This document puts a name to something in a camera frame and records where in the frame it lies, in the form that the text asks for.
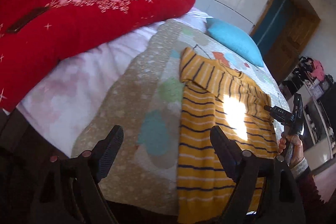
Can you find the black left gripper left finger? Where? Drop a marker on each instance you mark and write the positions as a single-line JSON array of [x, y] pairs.
[[104, 153]]

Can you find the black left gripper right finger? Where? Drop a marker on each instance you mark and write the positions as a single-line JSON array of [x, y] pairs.
[[228, 153]]

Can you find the yellow striped knit sweater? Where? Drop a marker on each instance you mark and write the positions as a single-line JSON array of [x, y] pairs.
[[224, 131]]

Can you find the dark red right sleeve forearm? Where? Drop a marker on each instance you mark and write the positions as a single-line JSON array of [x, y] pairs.
[[316, 210]]

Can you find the person's right hand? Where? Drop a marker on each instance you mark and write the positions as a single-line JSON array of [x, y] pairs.
[[297, 155]]

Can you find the cluttered shelf with items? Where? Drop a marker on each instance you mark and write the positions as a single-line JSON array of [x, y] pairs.
[[309, 79]]

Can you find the patchwork dotted quilt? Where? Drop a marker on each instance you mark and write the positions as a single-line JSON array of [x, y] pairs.
[[166, 102]]

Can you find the pale pink blanket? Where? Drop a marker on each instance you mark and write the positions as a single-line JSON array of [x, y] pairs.
[[67, 99]]

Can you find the turquoise pillow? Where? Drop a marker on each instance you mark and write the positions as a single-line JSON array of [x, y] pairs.
[[234, 39]]

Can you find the brown wooden door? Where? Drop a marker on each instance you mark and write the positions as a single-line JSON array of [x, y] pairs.
[[283, 33]]

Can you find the red embroidered duvet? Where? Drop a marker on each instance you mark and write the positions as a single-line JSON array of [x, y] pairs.
[[37, 34]]

